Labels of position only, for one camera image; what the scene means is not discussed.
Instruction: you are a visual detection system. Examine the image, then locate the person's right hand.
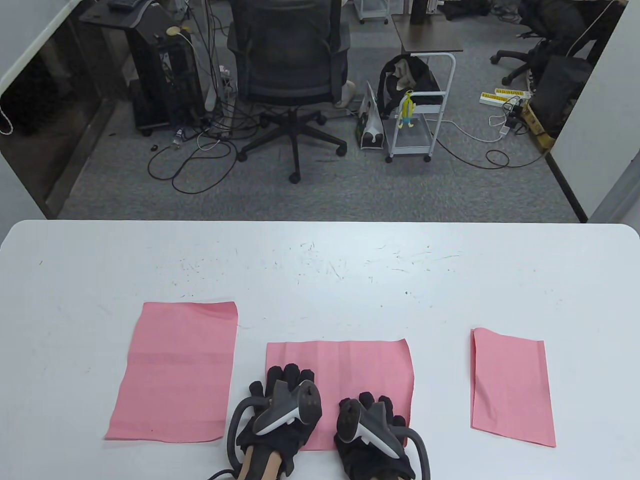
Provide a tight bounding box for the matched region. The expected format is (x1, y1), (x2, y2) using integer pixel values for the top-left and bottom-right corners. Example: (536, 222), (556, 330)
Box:
(334, 391), (417, 480)

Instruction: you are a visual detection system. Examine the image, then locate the black computer tower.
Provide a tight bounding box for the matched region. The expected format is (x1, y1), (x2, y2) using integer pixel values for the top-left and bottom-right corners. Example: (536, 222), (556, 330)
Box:
(124, 25), (212, 138)

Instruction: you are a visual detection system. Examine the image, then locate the person's left hand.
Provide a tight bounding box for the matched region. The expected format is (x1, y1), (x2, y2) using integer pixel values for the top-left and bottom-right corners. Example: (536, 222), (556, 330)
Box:
(236, 364), (317, 477)

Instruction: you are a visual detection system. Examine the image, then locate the pink paper sheet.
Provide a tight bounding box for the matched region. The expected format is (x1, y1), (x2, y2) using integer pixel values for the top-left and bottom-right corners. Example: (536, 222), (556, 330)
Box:
(470, 327), (557, 448)
(104, 301), (239, 444)
(265, 339), (415, 452)

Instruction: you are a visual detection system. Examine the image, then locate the grey hand controller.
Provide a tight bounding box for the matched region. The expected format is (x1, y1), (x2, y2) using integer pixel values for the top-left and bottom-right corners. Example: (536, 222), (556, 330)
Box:
(227, 379), (324, 468)
(336, 397), (432, 480)

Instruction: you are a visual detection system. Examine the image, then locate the person's left forearm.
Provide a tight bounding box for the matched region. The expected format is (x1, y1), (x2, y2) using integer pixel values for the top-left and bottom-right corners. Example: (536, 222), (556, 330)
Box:
(239, 444), (282, 480)

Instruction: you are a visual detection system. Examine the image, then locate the white wire cart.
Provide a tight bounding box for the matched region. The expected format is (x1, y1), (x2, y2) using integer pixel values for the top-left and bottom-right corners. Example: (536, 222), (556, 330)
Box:
(353, 0), (391, 25)

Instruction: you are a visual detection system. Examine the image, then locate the cardboard box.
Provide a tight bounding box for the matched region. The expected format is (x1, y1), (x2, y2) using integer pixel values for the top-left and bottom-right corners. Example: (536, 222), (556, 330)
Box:
(519, 102), (557, 152)

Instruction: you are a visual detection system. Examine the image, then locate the yellow hanging toy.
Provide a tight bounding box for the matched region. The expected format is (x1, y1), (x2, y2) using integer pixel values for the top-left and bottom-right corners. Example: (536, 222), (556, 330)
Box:
(397, 89), (419, 130)

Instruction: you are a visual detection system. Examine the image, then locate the tangle of black cables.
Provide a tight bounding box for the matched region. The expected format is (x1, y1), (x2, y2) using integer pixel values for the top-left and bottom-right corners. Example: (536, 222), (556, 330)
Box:
(146, 100), (251, 196)

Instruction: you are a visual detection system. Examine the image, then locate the white cable with charger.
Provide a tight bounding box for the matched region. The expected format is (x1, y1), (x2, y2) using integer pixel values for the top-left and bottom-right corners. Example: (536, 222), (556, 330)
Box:
(434, 115), (511, 146)

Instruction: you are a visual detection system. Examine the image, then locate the white rolling cart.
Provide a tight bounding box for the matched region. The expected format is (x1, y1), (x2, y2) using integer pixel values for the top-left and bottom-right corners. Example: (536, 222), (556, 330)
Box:
(384, 51), (457, 164)

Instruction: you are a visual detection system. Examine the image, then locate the grey right hand controller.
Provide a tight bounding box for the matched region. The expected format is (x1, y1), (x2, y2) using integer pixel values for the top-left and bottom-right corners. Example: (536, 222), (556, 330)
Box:
(336, 397), (432, 480)

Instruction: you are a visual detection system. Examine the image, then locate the black mesh office chair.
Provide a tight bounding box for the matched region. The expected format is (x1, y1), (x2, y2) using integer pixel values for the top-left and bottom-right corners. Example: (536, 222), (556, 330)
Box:
(226, 0), (352, 185)

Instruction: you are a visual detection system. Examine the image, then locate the grey left hand controller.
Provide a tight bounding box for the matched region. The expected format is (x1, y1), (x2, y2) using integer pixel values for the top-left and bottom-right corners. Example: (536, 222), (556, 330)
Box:
(227, 379), (324, 468)

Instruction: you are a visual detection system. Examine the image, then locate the brown side table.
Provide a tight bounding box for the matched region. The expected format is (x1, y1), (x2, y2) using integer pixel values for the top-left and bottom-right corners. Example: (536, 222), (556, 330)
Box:
(391, 14), (465, 55)

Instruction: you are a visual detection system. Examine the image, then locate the white green shopping bag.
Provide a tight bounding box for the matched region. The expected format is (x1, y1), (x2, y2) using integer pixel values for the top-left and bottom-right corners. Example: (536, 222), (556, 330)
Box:
(355, 80), (387, 150)

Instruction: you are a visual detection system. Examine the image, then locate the black backpack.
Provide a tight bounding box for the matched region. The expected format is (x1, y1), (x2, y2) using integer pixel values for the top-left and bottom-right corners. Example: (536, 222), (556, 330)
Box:
(528, 54), (594, 138)

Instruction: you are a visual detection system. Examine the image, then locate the black bag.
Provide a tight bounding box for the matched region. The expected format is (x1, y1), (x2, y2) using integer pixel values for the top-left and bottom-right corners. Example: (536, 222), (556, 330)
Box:
(377, 54), (444, 120)

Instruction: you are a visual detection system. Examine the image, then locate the black monitor stand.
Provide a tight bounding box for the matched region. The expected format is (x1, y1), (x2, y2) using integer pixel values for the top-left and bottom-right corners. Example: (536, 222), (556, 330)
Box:
(79, 0), (157, 31)

